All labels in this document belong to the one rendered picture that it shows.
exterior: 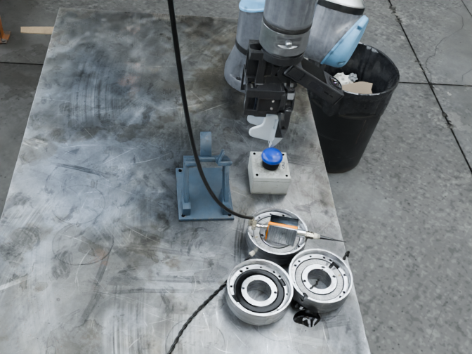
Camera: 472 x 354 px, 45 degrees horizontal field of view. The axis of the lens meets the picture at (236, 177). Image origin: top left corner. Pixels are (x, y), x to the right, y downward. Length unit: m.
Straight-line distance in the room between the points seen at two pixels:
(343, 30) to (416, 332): 1.12
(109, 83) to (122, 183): 0.30
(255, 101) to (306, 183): 0.26
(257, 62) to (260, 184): 0.25
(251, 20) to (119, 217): 0.49
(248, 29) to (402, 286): 1.15
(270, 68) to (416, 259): 1.36
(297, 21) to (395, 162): 1.68
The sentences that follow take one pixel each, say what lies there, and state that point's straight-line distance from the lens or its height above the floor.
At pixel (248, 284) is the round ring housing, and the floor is 0.83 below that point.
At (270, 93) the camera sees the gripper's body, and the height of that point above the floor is 1.04.
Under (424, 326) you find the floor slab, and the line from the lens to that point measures 2.02.
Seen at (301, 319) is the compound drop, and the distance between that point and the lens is 0.94.
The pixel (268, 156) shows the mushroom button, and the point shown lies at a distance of 1.06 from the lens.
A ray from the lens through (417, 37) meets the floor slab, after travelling 3.34.
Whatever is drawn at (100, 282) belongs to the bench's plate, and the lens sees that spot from 0.96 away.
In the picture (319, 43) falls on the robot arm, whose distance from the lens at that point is 1.20.
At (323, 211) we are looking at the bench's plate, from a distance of 1.09.
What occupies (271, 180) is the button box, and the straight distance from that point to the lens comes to 1.07.
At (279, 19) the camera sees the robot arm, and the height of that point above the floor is 1.17.
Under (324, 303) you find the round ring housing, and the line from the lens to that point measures 0.93.
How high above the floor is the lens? 1.60
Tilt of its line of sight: 46 degrees down
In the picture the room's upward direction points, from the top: 9 degrees clockwise
